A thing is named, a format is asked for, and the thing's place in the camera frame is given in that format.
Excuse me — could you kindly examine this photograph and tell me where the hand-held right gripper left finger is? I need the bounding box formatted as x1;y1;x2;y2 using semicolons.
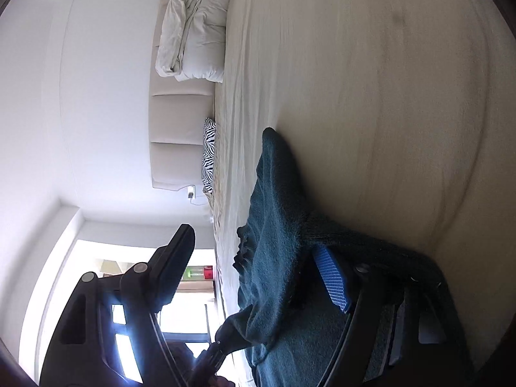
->
39;223;198;387

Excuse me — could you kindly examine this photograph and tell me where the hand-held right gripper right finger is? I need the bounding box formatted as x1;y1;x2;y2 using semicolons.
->
312;246;478;387

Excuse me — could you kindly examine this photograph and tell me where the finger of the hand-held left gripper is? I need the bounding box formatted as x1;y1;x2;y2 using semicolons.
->
189;316;243;387

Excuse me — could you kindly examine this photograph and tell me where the dark teal cloth garment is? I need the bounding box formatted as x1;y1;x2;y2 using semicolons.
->
233;127;448;387

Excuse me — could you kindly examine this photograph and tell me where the zebra print pillow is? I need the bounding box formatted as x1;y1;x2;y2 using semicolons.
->
201;118;218;194

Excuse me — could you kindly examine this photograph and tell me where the beige padded headboard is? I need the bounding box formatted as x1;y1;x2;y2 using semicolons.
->
149;0;217;191

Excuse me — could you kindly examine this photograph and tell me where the bed with beige sheet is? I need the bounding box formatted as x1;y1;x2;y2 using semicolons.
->
210;0;498;387

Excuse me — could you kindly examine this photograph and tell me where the folded white duvet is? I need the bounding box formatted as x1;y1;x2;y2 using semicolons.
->
155;0;233;84

